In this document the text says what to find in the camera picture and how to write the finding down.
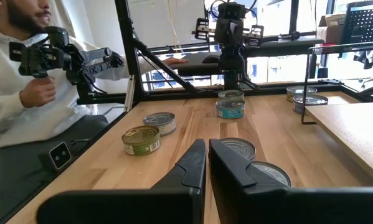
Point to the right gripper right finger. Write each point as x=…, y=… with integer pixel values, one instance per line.
x=251, y=202

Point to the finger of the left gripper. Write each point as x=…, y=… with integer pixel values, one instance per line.
x=237, y=32
x=224, y=32

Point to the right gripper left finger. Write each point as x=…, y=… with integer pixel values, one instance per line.
x=173, y=202

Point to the navy blue label can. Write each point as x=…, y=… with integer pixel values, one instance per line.
x=273, y=172

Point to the blue yellowfin tuna can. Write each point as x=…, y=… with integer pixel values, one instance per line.
x=230, y=110
x=243, y=149
x=317, y=103

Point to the green label silver-lid can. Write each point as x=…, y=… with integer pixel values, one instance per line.
x=231, y=94
x=161, y=124

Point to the green label gold-lid can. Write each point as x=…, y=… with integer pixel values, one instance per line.
x=141, y=144

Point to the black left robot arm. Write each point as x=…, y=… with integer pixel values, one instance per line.
x=231, y=68

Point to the wooden shelf black metal legs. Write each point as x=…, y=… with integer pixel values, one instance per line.
x=354, y=140

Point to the grey desk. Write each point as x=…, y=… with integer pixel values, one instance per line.
x=282, y=46

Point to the black computer mouse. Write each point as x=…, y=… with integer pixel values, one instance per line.
x=211, y=59

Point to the person's hand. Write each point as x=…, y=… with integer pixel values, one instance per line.
x=38, y=91
x=175, y=60

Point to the tan label silver-lid can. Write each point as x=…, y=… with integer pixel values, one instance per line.
x=293, y=93

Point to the cardboard box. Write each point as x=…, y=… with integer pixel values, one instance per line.
x=331, y=28

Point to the black perforated panel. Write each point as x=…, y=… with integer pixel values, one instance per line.
x=365, y=21

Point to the person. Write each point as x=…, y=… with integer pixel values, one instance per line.
x=5, y=93

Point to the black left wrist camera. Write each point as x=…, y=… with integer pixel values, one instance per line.
x=231, y=11

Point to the black aluminium table frame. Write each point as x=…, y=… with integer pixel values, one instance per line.
x=127, y=46

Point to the silver aluminium bracket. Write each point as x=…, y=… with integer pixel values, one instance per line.
x=129, y=93

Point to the black table-level camera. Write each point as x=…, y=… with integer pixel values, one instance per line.
x=60, y=155

